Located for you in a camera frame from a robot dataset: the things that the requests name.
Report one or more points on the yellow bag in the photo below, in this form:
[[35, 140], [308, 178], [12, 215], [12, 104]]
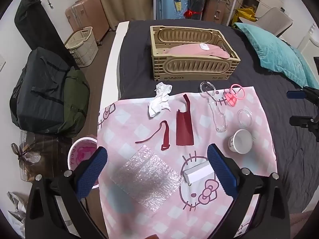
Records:
[[245, 13]]

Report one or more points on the small white oval tag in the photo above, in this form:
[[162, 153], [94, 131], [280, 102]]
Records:
[[204, 46]]

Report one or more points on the bed with dark grey sheet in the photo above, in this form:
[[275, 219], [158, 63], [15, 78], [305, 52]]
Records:
[[137, 44]]

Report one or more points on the brown suitcase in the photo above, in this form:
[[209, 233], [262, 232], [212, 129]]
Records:
[[214, 10]]

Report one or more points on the light blue suitcase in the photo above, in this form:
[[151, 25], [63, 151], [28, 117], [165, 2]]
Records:
[[172, 5]]

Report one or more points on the dark red plastic strip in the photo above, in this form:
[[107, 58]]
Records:
[[166, 134]]

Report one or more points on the beige folding plastic crate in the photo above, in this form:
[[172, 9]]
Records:
[[194, 68]]

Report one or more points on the crumpled white tissue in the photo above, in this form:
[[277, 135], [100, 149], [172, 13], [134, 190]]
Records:
[[158, 103]]

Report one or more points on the dark red plastic bag piece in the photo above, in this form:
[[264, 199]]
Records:
[[185, 129]]

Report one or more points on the pink checkered printed cloth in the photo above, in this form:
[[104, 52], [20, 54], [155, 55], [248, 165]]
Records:
[[129, 127]]

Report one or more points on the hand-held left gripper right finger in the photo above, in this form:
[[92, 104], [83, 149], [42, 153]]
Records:
[[221, 171]]

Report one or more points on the small white cardboard box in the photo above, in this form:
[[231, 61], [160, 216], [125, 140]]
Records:
[[199, 174]]

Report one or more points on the white bin with pink liner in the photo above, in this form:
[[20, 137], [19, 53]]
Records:
[[82, 151]]

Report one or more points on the teal pillow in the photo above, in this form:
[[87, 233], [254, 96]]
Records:
[[274, 52]]

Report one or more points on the red ribbon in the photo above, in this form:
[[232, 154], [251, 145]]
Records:
[[191, 12]]

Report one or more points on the beige curtain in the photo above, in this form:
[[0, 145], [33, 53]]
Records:
[[119, 0]]

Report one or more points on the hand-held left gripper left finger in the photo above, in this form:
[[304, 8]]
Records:
[[91, 171]]

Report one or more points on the black duffel bag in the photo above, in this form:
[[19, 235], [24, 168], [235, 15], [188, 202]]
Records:
[[42, 87]]

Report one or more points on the beige laundry basket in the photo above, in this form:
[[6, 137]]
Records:
[[83, 47]]

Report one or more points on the clear round plastic lid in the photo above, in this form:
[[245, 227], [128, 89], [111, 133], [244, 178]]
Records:
[[245, 118]]

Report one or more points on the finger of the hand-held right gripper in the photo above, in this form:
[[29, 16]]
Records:
[[295, 94], [301, 120]]

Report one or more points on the person's pink fuzzy clothing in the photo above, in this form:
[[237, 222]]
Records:
[[305, 226]]

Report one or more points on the clear gift bag with ribbon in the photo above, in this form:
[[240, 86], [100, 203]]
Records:
[[27, 154]]

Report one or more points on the pink suitcase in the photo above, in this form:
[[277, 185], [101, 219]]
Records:
[[87, 15]]

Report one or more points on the beige chair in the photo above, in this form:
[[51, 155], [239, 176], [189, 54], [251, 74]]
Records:
[[274, 20]]

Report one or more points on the white plastic cup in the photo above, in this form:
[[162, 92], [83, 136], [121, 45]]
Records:
[[243, 140]]

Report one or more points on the silver plastic bag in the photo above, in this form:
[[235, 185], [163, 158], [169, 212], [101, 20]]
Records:
[[17, 214]]

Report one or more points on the black suitcase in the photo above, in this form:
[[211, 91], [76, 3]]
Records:
[[197, 2]]

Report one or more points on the clear bubble wrap sheet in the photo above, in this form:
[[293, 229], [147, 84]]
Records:
[[147, 176]]

